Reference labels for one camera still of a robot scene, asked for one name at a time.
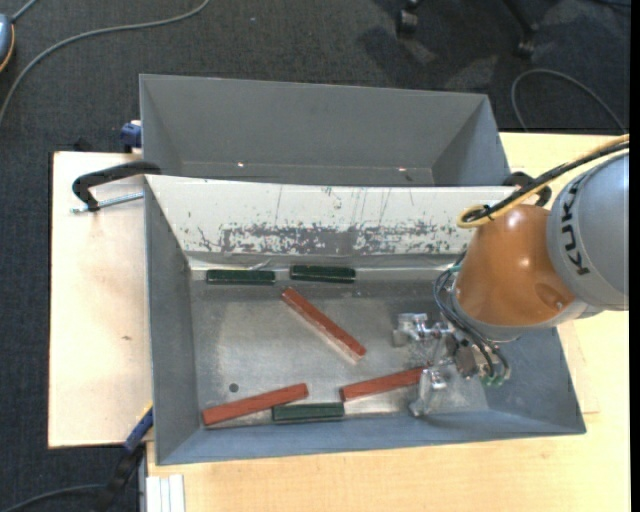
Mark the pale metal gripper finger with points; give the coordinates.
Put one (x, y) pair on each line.
(433, 380)
(412, 322)

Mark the red-brown flat block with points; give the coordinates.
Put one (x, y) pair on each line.
(322, 324)
(252, 404)
(380, 384)

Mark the dark green flat block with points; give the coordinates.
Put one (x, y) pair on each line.
(240, 277)
(322, 274)
(307, 412)

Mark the grey metal bin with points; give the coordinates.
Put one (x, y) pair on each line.
(280, 345)

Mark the pale wood flat board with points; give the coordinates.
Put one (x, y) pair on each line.
(100, 310)

